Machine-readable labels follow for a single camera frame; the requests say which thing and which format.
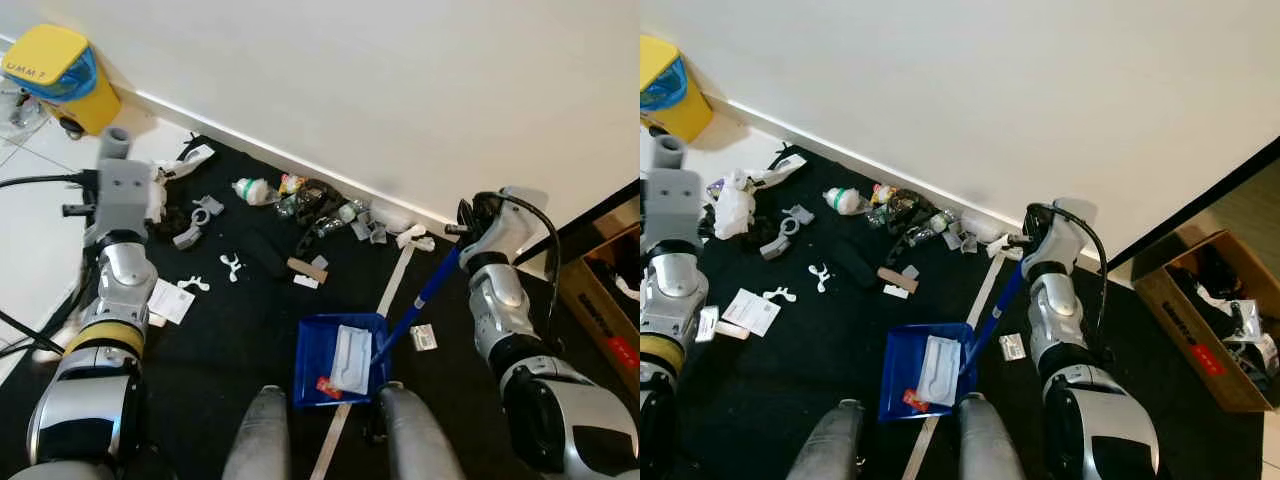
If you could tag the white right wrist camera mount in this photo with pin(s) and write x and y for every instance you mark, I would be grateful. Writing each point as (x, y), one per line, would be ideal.
(510, 228)
(1062, 240)

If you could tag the crumpled white plastic bag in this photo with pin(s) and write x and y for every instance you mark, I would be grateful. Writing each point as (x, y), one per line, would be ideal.
(157, 200)
(735, 210)

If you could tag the open cardboard box red label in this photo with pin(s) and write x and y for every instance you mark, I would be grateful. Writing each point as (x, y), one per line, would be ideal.
(600, 340)
(1190, 340)

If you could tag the white printed paper card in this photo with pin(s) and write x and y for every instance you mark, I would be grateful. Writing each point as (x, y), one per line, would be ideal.
(750, 312)
(172, 300)

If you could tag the white flat packet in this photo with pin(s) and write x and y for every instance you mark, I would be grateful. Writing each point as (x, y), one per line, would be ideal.
(352, 360)
(940, 370)

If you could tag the black shiny plastic bag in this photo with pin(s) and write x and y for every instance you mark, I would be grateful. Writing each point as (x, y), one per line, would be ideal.
(320, 200)
(908, 208)

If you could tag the grey left robot leg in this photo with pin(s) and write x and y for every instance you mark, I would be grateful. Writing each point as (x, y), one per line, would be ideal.
(830, 445)
(258, 440)

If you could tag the grey plastic clamp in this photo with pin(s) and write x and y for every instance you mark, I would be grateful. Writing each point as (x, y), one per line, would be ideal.
(772, 247)
(185, 238)

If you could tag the grey right robot leg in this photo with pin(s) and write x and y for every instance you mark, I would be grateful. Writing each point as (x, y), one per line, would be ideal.
(415, 440)
(990, 445)

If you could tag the yellow bin blue lid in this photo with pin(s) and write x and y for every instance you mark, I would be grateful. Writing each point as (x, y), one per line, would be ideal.
(95, 105)
(690, 115)

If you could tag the clear plastic wrapper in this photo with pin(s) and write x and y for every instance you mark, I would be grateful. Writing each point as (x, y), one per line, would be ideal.
(20, 110)

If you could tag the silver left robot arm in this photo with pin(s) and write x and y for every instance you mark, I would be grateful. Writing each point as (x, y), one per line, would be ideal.
(120, 290)
(670, 300)

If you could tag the long white strip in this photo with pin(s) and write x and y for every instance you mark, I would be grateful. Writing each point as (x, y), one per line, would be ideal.
(395, 280)
(985, 290)

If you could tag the wooden block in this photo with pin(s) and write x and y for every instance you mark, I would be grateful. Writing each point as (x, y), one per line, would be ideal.
(898, 279)
(308, 268)

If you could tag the black floor mat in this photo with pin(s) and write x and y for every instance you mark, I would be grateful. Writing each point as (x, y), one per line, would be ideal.
(800, 350)
(250, 340)

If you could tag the white forked plastic piece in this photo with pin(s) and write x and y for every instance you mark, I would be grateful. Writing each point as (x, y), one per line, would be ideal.
(780, 294)
(232, 265)
(820, 275)
(193, 285)

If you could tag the white bottle green cap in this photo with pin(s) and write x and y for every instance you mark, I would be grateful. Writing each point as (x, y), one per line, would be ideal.
(845, 200)
(252, 190)

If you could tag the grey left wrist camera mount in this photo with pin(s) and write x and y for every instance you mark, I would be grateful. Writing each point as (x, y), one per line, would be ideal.
(125, 200)
(668, 205)

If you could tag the grey robot leg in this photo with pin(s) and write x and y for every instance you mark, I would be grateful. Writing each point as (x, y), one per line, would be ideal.
(415, 440)
(990, 445)
(830, 445)
(258, 440)

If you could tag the crumpled white tissue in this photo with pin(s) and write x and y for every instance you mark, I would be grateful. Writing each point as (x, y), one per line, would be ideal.
(1000, 247)
(412, 237)

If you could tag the crushed clear plastic bottle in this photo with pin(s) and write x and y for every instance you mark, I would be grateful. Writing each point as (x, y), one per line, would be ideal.
(345, 213)
(938, 222)

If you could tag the white paper scrap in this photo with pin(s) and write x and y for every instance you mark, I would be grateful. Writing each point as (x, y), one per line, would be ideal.
(305, 283)
(895, 292)

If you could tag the black door frame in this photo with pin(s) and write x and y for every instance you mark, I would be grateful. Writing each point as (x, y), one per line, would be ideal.
(1200, 208)
(605, 215)

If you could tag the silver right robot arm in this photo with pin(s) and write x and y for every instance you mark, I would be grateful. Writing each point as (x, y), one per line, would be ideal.
(500, 310)
(1055, 320)

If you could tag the small white box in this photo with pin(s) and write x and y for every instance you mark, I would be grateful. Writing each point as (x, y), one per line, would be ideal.
(423, 337)
(1013, 347)

